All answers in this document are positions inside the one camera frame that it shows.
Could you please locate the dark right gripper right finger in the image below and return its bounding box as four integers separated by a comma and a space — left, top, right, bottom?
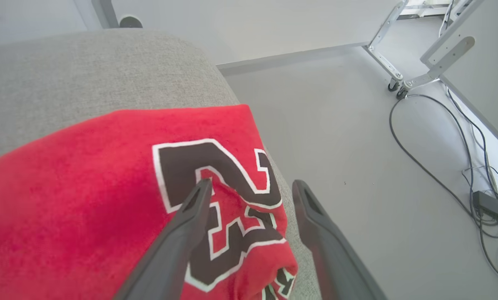
291, 179, 388, 300

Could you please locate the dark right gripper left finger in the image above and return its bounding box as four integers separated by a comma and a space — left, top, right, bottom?
113, 178, 214, 300

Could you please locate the red and white jersey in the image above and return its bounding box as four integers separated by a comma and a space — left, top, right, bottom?
0, 104, 299, 300

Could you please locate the black power adapter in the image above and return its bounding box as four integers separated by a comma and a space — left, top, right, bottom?
473, 190, 498, 224

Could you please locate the grey fabric sofa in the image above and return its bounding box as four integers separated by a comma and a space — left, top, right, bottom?
0, 28, 322, 300

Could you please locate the grey partition panel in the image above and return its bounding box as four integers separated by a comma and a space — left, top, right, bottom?
420, 0, 498, 158

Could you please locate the dark round base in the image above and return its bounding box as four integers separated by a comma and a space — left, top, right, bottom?
119, 15, 143, 29

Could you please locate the grey metal pole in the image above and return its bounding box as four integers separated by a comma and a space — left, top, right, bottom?
92, 0, 120, 29

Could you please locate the thick black floor cable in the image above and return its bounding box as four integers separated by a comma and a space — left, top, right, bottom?
388, 94, 483, 221

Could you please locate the black coiled floor cable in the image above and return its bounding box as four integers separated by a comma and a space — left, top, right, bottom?
468, 208, 498, 300

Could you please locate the thin dark floor cable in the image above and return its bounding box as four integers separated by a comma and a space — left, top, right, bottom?
446, 87, 498, 196

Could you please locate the white hanging cable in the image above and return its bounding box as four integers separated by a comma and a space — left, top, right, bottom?
438, 0, 456, 39

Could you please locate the white metal frame bar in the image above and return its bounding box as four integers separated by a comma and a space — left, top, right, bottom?
399, 0, 453, 19

